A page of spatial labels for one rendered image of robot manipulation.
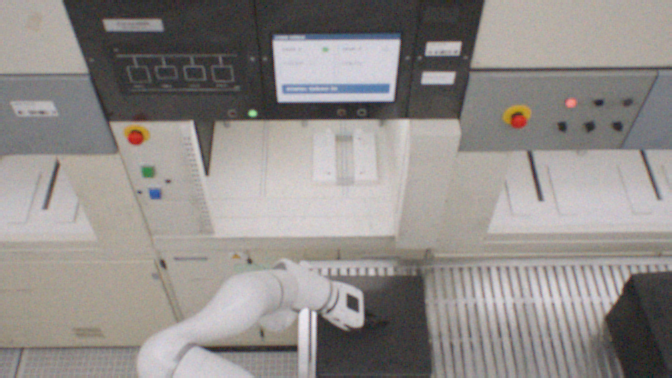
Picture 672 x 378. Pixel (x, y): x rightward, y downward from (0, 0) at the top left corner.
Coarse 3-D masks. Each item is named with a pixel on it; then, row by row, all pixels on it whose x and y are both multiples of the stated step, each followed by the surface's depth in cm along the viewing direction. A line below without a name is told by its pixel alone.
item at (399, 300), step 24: (360, 288) 186; (384, 288) 186; (408, 288) 186; (384, 312) 182; (408, 312) 182; (336, 336) 177; (360, 336) 177; (384, 336) 178; (408, 336) 178; (336, 360) 174; (360, 360) 174; (384, 360) 174; (408, 360) 174
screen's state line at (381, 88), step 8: (288, 88) 166; (296, 88) 166; (304, 88) 166; (312, 88) 166; (320, 88) 167; (328, 88) 167; (336, 88) 167; (344, 88) 167; (352, 88) 167; (360, 88) 167; (368, 88) 167; (376, 88) 167; (384, 88) 167
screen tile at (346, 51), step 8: (344, 48) 157; (352, 48) 157; (360, 48) 157; (368, 48) 157; (376, 48) 157; (392, 48) 157; (344, 56) 159; (352, 56) 159; (360, 56) 159; (368, 56) 159; (376, 56) 159; (384, 56) 159; (392, 56) 159; (384, 64) 161; (392, 64) 161; (344, 72) 162; (352, 72) 163; (360, 72) 163; (368, 72) 163; (376, 72) 163; (384, 72) 163
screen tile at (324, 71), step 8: (280, 48) 156; (288, 48) 156; (296, 48) 156; (304, 48) 156; (312, 48) 156; (280, 56) 158; (288, 56) 158; (296, 56) 158; (304, 56) 158; (312, 56) 158; (320, 56) 158; (328, 56) 158; (280, 64) 160; (320, 64) 160; (328, 64) 160; (280, 72) 162; (288, 72) 162; (296, 72) 162; (304, 72) 162; (312, 72) 162; (320, 72) 162; (328, 72) 162
